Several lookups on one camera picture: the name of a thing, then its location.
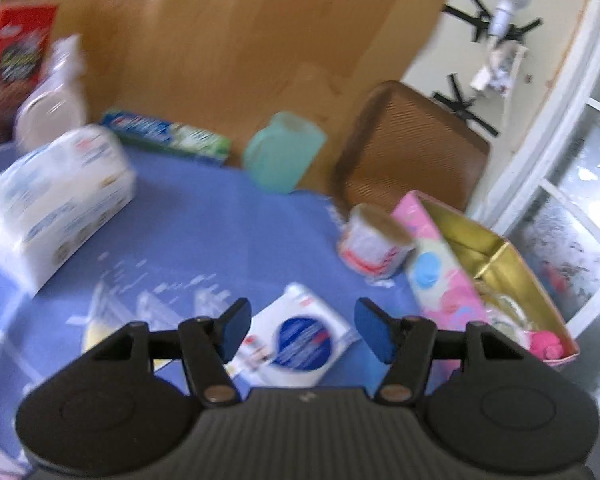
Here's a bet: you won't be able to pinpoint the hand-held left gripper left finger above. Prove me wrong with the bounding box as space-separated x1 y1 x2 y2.
87 297 253 406

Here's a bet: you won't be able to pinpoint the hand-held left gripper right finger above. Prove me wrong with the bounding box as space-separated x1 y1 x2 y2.
354 296 526 403

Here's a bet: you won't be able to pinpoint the white packet with blue circle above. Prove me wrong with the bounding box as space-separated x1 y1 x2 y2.
227 282 358 388

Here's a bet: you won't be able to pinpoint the pink box with gold inside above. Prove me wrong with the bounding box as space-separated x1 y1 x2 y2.
391 190 580 373

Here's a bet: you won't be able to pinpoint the pink fluffy cloth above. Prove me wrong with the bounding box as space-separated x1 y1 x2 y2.
525 329 566 361

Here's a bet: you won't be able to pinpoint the white red small cup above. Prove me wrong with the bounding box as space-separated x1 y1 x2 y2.
337 203 417 281

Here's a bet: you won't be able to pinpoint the blue patterned tablecloth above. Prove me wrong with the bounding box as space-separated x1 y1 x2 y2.
0 145 461 480

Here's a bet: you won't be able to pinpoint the green plastic cup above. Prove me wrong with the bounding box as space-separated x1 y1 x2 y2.
242 111 328 196

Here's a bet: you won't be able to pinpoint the brown wicker chair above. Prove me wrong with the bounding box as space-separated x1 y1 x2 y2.
330 80 491 216

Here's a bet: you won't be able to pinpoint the green blue toothpaste box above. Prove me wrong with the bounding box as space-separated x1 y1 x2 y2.
100 108 232 166

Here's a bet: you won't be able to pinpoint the white tissue pack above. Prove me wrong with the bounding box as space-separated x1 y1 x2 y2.
0 124 137 295

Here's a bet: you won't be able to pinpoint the black tape strips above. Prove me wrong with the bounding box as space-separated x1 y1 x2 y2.
432 74 501 137
442 0 542 43

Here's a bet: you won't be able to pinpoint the hanging white packets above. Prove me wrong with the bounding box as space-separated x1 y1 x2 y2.
470 42 528 98

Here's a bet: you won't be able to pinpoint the clear plastic bag of bowls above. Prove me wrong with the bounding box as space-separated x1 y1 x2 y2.
14 35 88 153

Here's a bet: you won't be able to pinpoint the red snack box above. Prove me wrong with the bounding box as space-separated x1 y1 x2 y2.
0 2 60 147

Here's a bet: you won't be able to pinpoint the white window frame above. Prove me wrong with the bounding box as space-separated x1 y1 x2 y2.
472 0 600 426

